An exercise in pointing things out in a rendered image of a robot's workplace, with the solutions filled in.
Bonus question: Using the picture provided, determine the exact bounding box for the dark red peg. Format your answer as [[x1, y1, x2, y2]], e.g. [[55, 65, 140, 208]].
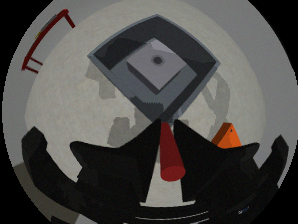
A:
[[160, 123, 185, 183]]

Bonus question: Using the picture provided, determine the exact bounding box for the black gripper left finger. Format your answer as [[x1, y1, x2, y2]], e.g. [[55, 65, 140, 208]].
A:
[[69, 119, 161, 202]]

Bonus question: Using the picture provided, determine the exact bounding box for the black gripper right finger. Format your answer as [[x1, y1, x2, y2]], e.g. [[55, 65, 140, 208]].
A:
[[173, 119, 259, 202]]

